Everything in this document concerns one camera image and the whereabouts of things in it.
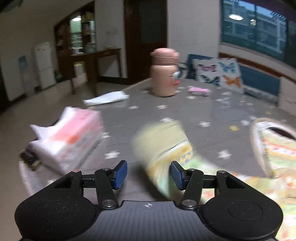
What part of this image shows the white refrigerator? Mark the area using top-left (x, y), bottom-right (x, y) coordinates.
top-left (35, 42), bottom-right (56, 90)

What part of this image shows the blue sofa bench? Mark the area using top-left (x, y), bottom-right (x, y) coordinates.
top-left (184, 54), bottom-right (280, 104)

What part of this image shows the pink hair scrunchie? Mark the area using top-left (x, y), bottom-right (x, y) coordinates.
top-left (188, 87), bottom-right (211, 96)

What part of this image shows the large dark window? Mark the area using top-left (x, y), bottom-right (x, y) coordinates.
top-left (220, 1), bottom-right (295, 68)

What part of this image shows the green patterned child shirt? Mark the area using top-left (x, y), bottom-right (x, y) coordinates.
top-left (132, 118), bottom-right (295, 240)

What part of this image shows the dark wooden cabinet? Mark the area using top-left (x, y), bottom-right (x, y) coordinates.
top-left (54, 1), bottom-right (95, 82)

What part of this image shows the butterfly print pillow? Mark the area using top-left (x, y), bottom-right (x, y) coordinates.
top-left (192, 58), bottom-right (244, 94)

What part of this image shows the beige cushion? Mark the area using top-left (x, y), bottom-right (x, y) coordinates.
top-left (278, 76), bottom-right (296, 116)

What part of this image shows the pink cartoon water bottle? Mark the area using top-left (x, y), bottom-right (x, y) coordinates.
top-left (150, 48), bottom-right (180, 97)

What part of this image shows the dark wooden door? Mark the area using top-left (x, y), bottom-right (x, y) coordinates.
top-left (123, 0), bottom-right (167, 82)

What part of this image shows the white paper sheet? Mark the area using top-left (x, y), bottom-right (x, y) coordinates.
top-left (83, 91), bottom-right (129, 106)

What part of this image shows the wooden side table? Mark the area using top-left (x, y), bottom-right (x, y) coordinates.
top-left (59, 48), bottom-right (123, 96)

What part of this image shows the pink tissue pack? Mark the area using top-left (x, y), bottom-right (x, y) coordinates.
top-left (30, 106), bottom-right (104, 175)

